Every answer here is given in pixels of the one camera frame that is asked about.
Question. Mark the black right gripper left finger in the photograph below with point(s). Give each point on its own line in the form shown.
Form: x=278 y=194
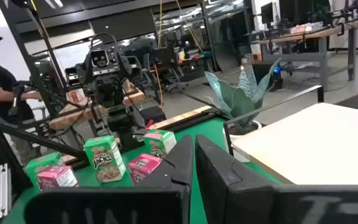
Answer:
x=166 y=199

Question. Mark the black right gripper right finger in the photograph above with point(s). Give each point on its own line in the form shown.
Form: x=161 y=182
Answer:
x=228 y=199

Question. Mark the magenta Raisin Bran cereal box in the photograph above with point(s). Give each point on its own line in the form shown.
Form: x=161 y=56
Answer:
x=57 y=179
x=143 y=165

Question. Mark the green Apple Jacks cereal box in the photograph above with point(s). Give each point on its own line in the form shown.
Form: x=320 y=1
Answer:
x=162 y=144
x=104 y=155
x=39 y=165

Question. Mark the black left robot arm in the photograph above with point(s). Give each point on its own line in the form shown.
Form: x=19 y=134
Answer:
x=120 y=127

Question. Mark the light wooden shelf board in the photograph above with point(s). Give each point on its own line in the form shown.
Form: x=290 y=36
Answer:
x=315 y=143

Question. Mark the black box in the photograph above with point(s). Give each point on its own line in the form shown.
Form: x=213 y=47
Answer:
x=152 y=114

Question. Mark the whiteboard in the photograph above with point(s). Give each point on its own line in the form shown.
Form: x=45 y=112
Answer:
x=73 y=54

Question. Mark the white plant pot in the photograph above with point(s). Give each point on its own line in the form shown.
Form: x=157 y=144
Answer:
x=235 y=136

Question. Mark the grey office chair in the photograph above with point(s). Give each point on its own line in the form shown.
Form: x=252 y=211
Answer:
x=174 y=77

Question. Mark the green table mat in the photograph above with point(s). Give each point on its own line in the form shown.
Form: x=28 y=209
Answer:
x=207 y=129

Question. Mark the blue-green succulent plant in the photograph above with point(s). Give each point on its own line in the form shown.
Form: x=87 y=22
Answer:
x=238 y=99

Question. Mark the silver aluminium extrusion bar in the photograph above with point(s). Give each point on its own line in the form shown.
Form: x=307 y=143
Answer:
x=5 y=189

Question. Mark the dark floor mat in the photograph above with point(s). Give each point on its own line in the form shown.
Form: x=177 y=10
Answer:
x=357 y=99

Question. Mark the wooden standing desk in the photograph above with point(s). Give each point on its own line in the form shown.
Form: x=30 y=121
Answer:
x=291 y=37

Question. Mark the black monitor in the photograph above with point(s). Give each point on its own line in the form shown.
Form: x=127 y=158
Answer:
x=267 y=12

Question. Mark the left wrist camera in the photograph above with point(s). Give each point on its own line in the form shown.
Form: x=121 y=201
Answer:
x=99 y=58

